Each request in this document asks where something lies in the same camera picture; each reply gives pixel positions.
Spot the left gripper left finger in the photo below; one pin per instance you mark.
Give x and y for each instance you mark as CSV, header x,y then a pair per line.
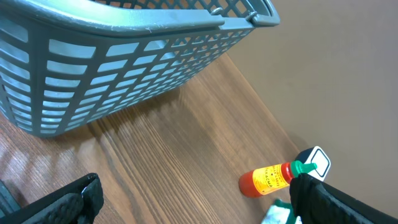
x,y
78,202

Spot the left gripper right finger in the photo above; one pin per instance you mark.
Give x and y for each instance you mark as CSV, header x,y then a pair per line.
x,y
317,202

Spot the green 3M glove packet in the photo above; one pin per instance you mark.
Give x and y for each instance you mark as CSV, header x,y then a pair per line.
x,y
281,212

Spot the red yellow sauce bottle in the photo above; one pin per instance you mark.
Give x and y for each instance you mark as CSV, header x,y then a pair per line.
x,y
266,180

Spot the white barcode scanner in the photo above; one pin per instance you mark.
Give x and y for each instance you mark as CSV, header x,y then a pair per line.
x,y
318,156

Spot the grey plastic mesh basket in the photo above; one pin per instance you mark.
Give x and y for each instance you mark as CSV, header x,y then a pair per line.
x,y
65,63

